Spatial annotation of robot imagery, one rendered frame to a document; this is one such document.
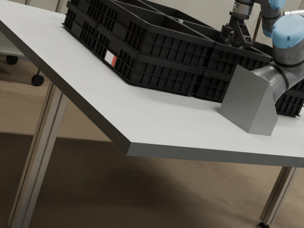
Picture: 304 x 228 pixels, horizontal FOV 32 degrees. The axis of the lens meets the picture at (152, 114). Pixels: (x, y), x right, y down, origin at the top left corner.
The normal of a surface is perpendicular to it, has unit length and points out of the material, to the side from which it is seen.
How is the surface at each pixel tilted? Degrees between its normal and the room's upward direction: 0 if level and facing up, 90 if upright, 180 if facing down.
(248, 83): 90
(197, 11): 90
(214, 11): 90
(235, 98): 90
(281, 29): 50
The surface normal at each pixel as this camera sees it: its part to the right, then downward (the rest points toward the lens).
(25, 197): 0.52, 0.41
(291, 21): -0.32, -0.58
